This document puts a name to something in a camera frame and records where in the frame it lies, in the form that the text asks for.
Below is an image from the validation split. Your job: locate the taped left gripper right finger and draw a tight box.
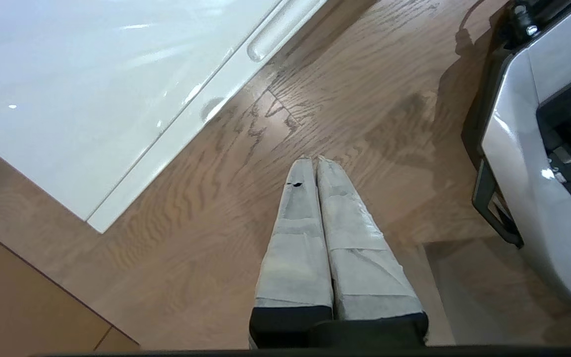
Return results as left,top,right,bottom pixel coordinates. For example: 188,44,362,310
316,155,430,344

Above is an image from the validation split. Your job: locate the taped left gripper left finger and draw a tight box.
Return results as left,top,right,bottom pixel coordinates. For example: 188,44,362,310
249,157,335,349

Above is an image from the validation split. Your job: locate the white black robot base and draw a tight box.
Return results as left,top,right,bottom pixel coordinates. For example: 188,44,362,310
460,0,571,318

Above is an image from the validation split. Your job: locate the white glossy cabinet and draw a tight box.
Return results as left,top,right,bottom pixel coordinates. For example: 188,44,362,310
0,0,286,222

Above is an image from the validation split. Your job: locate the tan wooden furniture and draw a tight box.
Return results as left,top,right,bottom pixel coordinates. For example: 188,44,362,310
0,223,141,357

